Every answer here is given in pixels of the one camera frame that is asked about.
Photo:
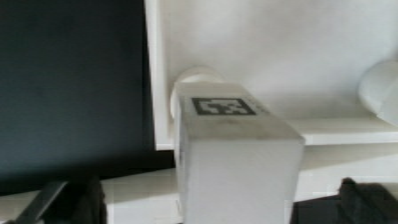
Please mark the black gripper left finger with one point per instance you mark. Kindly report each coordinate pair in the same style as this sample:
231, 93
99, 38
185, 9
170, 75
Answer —
67, 204

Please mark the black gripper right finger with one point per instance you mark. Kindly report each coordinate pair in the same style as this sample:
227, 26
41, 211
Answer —
366, 205

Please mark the white table leg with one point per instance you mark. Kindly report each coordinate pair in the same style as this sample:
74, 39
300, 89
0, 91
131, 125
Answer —
238, 154

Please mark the white square tabletop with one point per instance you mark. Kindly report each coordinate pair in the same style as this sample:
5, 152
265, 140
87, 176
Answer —
288, 46

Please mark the white L-shaped obstacle fence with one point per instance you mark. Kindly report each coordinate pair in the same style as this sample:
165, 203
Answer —
140, 195

